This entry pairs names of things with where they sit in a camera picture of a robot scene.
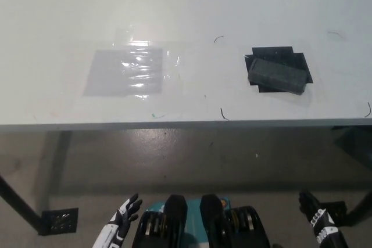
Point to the black tape patch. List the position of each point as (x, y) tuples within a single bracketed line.
[(273, 53)]

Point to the clear plastic film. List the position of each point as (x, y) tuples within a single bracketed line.
[(171, 65)]

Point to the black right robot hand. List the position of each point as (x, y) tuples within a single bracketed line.
[(322, 224)]

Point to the grey paper sheet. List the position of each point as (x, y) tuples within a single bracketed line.
[(107, 73)]

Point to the black table leg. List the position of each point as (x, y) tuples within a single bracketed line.
[(17, 198)]

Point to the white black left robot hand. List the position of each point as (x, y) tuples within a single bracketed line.
[(112, 232)]

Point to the dark grey whiteboard eraser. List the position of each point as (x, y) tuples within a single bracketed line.
[(276, 75)]

